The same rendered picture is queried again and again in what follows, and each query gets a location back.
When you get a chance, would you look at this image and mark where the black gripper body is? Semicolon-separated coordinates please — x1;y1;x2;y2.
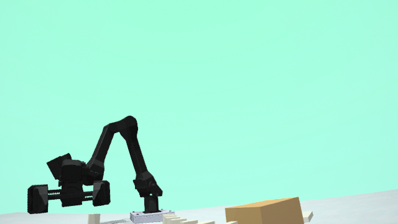
27;180;111;214

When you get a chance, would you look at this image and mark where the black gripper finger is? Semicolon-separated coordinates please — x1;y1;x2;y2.
92;182;106;207
33;186;48;214

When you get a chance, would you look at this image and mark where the brown box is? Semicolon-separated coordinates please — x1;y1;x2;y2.
225;197;304;224

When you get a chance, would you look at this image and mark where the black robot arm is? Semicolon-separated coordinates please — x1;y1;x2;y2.
46;116;163;214

